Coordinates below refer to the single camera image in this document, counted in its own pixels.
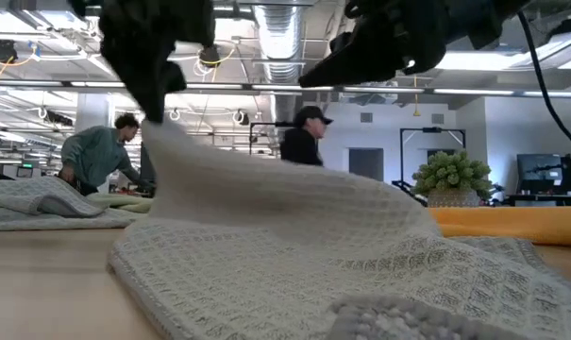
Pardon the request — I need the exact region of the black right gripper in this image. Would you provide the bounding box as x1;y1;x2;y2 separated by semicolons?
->
297;0;456;89

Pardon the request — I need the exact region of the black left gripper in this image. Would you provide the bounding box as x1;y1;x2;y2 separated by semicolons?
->
98;0;216;124

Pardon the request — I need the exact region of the green microfiber towel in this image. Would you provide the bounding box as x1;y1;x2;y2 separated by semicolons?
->
86;192;153;214

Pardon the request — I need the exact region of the orange microfiber towel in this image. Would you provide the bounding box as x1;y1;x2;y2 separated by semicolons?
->
428;206;571;247

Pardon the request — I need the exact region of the black ceiling device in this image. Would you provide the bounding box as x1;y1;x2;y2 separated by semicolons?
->
0;40;18;64
198;44;222;67

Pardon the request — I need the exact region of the long light bar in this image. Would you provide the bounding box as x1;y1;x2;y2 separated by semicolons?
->
0;78;571;99

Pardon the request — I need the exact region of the white building column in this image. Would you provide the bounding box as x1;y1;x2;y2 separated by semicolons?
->
75;93;115;138

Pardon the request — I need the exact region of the person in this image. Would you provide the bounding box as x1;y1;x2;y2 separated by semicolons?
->
58;112;157;197
279;105;334;167

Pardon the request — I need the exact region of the grey door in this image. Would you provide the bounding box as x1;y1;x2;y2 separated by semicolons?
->
348;147;385;183

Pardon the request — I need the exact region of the green succulent in white pot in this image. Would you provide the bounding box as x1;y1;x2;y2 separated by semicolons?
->
411;149;494;209

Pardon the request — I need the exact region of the black computer monitor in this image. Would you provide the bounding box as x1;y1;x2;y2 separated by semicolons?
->
516;153;563;195

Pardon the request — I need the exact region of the black background desk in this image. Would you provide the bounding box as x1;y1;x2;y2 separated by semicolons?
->
507;193;571;207

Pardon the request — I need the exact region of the yellow hanging cord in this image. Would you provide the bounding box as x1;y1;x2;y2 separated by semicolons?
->
411;75;421;118

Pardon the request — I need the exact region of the black metal frame stand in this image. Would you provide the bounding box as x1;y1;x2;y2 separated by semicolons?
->
249;121;295;160
399;127;466;188

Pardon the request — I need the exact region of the silver ventilation duct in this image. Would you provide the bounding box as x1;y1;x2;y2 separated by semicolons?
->
252;3;310;124

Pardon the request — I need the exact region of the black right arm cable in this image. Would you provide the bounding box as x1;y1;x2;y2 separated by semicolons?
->
517;11;571;153

